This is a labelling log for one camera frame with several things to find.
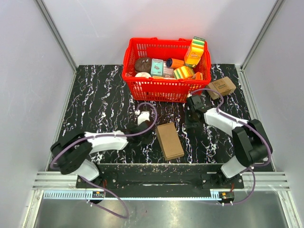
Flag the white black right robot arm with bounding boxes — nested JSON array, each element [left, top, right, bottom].
[[186, 95, 273, 188]]

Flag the brown round knitted scrubber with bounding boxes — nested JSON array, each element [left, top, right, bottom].
[[134, 57, 152, 73]]

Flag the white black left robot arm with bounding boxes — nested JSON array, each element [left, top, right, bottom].
[[50, 120, 154, 188]]

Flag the aluminium frame rail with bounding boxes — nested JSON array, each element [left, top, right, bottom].
[[34, 0, 77, 72]]

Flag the brown cardboard box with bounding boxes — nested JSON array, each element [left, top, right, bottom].
[[156, 122, 184, 161]]

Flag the orange sponge package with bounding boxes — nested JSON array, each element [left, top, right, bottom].
[[190, 72, 203, 80]]

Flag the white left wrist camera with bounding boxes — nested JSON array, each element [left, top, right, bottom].
[[135, 110, 150, 125]]

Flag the scouring pads pack kraft sleeve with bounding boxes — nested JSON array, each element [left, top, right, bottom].
[[206, 76, 236, 100]]

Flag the pink white small box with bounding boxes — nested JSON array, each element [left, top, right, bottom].
[[162, 62, 175, 78]]

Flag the light blue Kamenoko sponge box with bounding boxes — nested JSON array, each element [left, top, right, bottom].
[[150, 58, 163, 76]]

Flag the green yellow sponge scrubber box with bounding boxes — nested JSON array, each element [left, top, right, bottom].
[[184, 37, 206, 68]]

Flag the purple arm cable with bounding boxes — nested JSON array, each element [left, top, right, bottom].
[[49, 102, 158, 219], [190, 89, 273, 205]]

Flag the yellow Kamenoko sponge pack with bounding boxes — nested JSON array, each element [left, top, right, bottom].
[[152, 76, 175, 80]]

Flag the white round sponge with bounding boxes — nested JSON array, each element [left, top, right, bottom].
[[135, 72, 151, 78]]

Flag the red plastic shopping basket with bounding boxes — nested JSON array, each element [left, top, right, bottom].
[[122, 38, 211, 103]]

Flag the yellow green sponge pack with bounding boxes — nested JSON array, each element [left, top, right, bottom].
[[173, 66, 195, 79]]

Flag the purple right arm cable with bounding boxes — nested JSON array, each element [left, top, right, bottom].
[[190, 89, 273, 205]]

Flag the orange cylindrical bottle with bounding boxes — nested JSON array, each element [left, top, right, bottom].
[[166, 58, 185, 69]]

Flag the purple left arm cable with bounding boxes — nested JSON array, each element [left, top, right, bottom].
[[49, 102, 158, 219]]

